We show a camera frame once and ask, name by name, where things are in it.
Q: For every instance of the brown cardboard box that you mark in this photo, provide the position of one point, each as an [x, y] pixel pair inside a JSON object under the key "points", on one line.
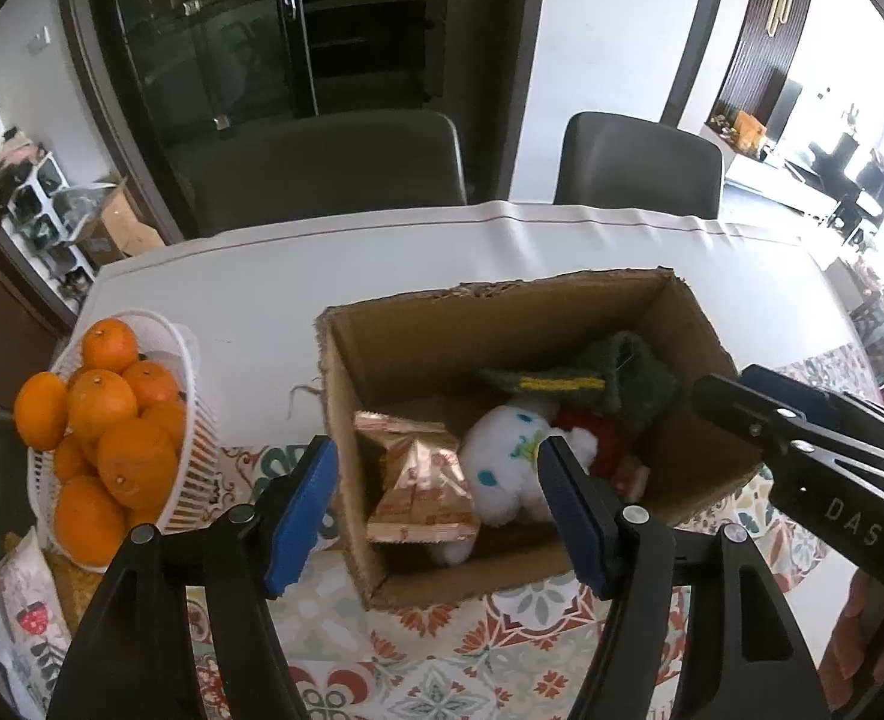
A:
{"points": [[412, 330]]}

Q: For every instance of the white light switch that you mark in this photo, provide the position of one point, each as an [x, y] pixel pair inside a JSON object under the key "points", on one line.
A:
{"points": [[37, 41]]}

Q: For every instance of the pile of oranges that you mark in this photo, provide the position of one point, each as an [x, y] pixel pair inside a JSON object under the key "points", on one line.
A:
{"points": [[105, 420]]}

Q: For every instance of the orange paper bag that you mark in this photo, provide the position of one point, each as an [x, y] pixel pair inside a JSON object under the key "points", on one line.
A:
{"points": [[749, 129]]}

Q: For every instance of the flat screen television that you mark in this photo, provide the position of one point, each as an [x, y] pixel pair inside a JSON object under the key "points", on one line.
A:
{"points": [[785, 111]]}

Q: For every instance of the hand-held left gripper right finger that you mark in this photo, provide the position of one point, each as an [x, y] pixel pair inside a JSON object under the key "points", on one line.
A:
{"points": [[573, 510]]}

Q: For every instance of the dark green knitted toy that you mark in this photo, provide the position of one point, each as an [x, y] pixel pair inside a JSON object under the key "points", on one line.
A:
{"points": [[629, 382]]}

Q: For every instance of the white patterned tablecloth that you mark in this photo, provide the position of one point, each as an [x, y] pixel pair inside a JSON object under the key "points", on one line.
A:
{"points": [[262, 270]]}

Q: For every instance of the white plush toy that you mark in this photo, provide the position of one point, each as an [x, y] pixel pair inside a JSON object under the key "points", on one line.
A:
{"points": [[498, 465]]}

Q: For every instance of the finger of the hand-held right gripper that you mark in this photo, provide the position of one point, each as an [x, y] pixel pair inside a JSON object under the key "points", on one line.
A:
{"points": [[749, 412], [787, 388]]}

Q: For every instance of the gold wall lamp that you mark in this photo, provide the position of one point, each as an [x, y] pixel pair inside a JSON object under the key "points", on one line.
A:
{"points": [[778, 7]]}

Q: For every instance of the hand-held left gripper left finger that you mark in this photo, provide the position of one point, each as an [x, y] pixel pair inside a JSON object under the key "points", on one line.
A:
{"points": [[299, 517]]}

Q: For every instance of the open cardboard floor box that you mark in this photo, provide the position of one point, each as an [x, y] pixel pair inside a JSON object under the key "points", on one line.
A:
{"points": [[120, 229]]}

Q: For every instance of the white shoe rack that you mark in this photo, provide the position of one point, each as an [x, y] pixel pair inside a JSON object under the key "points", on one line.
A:
{"points": [[37, 202]]}

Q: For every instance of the white plastic fruit basket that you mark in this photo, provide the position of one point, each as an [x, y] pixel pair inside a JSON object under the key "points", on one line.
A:
{"points": [[187, 457]]}

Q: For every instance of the dark slatted wall panel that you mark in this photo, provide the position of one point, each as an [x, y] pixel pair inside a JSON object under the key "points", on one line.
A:
{"points": [[764, 37]]}

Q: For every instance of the strawberry print snack packet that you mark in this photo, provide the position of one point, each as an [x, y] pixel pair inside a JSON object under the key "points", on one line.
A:
{"points": [[26, 615]]}

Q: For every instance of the person's right hand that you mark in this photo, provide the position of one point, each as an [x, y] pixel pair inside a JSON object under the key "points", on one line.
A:
{"points": [[862, 637]]}

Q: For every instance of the golden snack packet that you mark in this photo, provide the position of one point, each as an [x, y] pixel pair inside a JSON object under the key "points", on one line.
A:
{"points": [[427, 502], [389, 427]]}

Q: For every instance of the red pompom ball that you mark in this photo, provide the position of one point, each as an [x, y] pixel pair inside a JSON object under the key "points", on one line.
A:
{"points": [[599, 436]]}

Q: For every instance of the dark glass sliding doors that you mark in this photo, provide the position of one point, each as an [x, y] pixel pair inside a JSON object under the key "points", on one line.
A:
{"points": [[262, 37]]}

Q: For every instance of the grey dining chair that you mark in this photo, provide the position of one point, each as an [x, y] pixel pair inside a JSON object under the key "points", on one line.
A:
{"points": [[322, 165], [637, 165]]}

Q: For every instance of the white television console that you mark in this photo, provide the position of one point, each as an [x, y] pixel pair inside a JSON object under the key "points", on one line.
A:
{"points": [[779, 180]]}

